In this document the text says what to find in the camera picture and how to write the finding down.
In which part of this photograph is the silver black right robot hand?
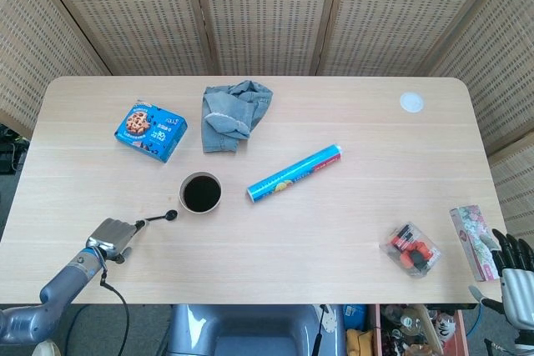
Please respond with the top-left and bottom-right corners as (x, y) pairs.
(468, 228), (534, 331)

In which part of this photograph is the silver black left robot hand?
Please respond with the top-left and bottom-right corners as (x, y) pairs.
(85, 217), (150, 266)

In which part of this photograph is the black plastic spoon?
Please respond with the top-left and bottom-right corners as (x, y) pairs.
(144, 209), (179, 224)

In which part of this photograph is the cup of black coffee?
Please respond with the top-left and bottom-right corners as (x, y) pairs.
(178, 170), (224, 216)

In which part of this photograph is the blue cookie box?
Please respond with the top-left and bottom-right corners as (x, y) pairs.
(113, 99), (189, 164)

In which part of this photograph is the pink floral carton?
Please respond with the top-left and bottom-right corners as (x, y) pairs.
(448, 204), (502, 283)

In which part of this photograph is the red crate of clutter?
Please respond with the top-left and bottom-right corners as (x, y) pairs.
(368, 303), (469, 356)

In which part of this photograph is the bag of red batteries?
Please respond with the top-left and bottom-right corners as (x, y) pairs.
(379, 222), (444, 279)

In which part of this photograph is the blue plastic container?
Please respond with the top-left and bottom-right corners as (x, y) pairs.
(343, 303), (369, 330)

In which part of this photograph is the yellow cloth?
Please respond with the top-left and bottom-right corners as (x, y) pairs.
(345, 328), (375, 356)

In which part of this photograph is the crumpled blue denim cloth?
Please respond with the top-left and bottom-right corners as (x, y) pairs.
(201, 78), (275, 155)

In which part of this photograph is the grey-blue robot torso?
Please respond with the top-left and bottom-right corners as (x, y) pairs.
(166, 303), (347, 356)

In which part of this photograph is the blue food wrap roll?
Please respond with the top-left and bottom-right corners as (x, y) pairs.
(245, 143), (345, 204)

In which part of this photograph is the white round table grommet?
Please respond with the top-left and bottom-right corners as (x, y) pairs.
(399, 91), (426, 114)

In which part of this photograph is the woven bamboo folding screen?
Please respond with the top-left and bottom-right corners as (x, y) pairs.
(0, 0), (534, 244)

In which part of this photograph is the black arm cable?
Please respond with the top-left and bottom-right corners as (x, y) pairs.
(98, 268), (131, 356)

